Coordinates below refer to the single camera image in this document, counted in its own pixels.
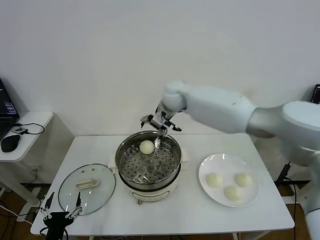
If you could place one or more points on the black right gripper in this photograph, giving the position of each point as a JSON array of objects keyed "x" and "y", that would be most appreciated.
[{"x": 163, "y": 115}]

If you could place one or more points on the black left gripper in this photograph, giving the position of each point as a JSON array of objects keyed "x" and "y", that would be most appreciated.
[{"x": 57, "y": 221}]

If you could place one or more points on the white steamed baozi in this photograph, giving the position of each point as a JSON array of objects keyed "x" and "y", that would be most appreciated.
[
  {"x": 243, "y": 179},
  {"x": 214, "y": 180},
  {"x": 146, "y": 147},
  {"x": 233, "y": 192}
]

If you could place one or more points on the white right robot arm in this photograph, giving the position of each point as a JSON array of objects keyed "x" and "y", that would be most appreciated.
[{"x": 220, "y": 110}]

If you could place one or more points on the perforated steel steamer basket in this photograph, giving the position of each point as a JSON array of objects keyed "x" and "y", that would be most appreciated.
[{"x": 130, "y": 165}]

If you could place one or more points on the white round plate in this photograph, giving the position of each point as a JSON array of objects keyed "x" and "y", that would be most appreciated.
[{"x": 207, "y": 170}]

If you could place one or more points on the cream electric pot base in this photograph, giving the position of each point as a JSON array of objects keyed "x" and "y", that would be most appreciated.
[{"x": 150, "y": 195}]

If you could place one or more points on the black computer mouse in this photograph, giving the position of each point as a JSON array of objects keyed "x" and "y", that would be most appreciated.
[{"x": 10, "y": 143}]

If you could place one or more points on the small black patterned device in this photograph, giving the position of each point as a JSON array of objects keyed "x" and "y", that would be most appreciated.
[{"x": 20, "y": 130}]

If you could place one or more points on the black open laptop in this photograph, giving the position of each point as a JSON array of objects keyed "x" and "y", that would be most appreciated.
[
  {"x": 317, "y": 93},
  {"x": 7, "y": 110}
]

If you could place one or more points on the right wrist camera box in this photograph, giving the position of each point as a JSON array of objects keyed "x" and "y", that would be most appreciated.
[{"x": 158, "y": 124}]

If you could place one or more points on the white wall socket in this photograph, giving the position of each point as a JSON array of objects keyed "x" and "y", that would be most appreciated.
[{"x": 35, "y": 171}]

